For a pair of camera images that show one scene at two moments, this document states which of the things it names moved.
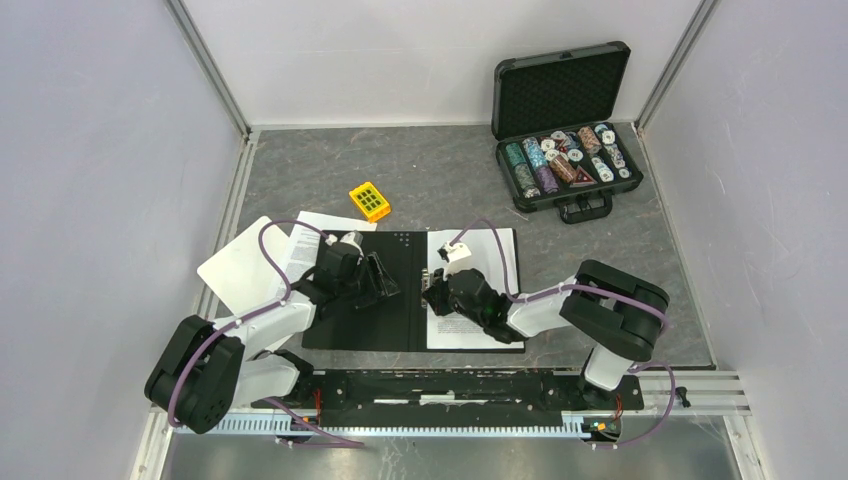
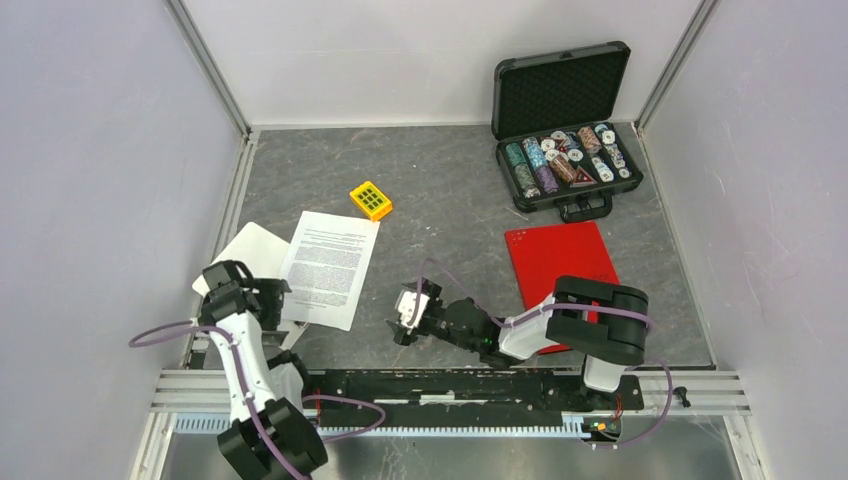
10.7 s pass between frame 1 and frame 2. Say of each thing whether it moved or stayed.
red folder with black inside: moved
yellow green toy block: stayed
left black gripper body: moved
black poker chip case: stayed
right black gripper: moved
